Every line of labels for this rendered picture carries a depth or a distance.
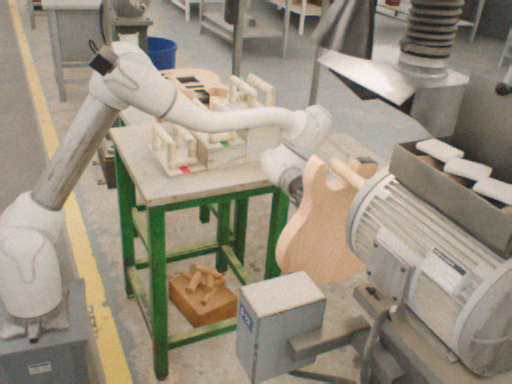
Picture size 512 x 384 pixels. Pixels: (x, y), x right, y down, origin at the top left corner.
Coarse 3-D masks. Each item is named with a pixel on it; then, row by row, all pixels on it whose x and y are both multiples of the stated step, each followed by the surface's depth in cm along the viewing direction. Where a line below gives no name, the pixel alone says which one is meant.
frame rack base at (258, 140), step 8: (232, 104) 200; (240, 104) 201; (256, 104) 202; (248, 128) 186; (256, 128) 187; (264, 128) 189; (272, 128) 191; (240, 136) 192; (248, 136) 187; (256, 136) 189; (264, 136) 191; (272, 136) 193; (248, 144) 189; (256, 144) 191; (264, 144) 193; (272, 144) 195; (248, 152) 191; (256, 152) 193; (248, 160) 193; (256, 160) 195
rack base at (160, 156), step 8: (184, 144) 202; (152, 152) 194; (160, 152) 194; (176, 152) 195; (184, 152) 196; (160, 160) 188; (176, 168) 184; (192, 168) 185; (200, 168) 185; (168, 176) 180; (176, 176) 181
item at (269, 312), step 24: (240, 288) 104; (264, 288) 104; (288, 288) 104; (312, 288) 105; (240, 312) 105; (264, 312) 98; (288, 312) 100; (312, 312) 103; (240, 336) 108; (264, 336) 100; (288, 336) 103; (240, 360) 110; (264, 360) 104; (288, 360) 108; (312, 360) 112
